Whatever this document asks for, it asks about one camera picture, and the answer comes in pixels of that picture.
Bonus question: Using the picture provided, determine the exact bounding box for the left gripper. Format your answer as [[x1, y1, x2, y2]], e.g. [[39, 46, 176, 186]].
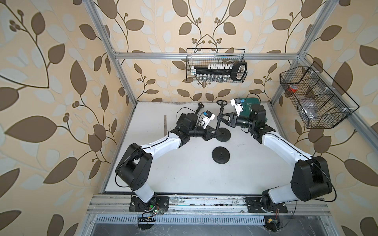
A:
[[187, 124, 220, 142]]

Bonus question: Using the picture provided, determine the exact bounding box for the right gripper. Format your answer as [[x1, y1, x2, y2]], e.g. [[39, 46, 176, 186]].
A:
[[218, 112, 256, 130]]

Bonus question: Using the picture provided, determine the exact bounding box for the black round base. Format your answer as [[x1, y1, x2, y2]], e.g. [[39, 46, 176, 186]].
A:
[[216, 127, 231, 142], [212, 147, 230, 164]]

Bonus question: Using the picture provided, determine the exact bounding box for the black mic stand rod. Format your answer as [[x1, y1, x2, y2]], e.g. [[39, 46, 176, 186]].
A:
[[216, 99, 231, 142]]

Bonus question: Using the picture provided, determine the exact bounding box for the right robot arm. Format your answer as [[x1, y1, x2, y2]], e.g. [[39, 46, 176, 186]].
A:
[[217, 100, 336, 206]]

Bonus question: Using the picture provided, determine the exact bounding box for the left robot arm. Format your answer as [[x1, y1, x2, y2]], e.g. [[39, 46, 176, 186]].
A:
[[115, 111, 220, 204]]

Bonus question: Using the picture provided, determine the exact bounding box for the green tool case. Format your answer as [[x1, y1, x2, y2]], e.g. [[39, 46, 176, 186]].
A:
[[236, 98, 267, 127]]

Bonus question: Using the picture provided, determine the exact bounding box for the metal ruler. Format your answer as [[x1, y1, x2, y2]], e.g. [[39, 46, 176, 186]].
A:
[[163, 115, 168, 136]]

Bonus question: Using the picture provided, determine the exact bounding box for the socket set rack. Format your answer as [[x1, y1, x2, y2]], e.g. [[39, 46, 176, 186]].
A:
[[189, 62, 248, 83]]

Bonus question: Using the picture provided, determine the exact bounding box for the red item in basket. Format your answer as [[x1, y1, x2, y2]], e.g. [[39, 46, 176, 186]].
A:
[[287, 84, 298, 93]]

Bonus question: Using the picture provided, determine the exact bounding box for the plastic bag in basket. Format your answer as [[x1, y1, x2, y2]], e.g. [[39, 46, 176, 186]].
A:
[[299, 98, 319, 119]]

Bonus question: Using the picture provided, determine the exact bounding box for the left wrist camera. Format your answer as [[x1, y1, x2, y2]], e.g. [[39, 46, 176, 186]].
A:
[[202, 110, 216, 129]]

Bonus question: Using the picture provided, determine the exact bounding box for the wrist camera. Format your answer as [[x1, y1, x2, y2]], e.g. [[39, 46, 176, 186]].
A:
[[230, 98, 245, 117], [202, 110, 216, 129]]

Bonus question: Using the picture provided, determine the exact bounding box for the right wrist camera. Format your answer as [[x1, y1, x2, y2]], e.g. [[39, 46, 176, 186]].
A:
[[230, 98, 245, 117]]

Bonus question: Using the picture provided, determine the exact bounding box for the back wire basket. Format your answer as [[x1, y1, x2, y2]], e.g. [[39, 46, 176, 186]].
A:
[[185, 48, 248, 84]]

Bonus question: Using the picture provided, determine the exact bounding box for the wire basket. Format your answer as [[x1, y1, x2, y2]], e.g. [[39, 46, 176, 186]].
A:
[[280, 62, 360, 129], [185, 48, 248, 84]]

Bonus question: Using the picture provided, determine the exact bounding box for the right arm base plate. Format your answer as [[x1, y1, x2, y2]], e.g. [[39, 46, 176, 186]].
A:
[[244, 196, 288, 213]]

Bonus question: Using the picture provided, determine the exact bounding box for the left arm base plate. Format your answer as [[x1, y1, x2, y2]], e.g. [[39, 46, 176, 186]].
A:
[[129, 196, 169, 214]]

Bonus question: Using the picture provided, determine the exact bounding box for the right wire basket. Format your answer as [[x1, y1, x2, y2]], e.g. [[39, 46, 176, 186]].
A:
[[280, 62, 360, 129]]

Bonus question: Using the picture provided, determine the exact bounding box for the aluminium frame rail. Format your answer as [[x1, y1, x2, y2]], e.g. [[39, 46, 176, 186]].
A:
[[87, 194, 332, 216]]

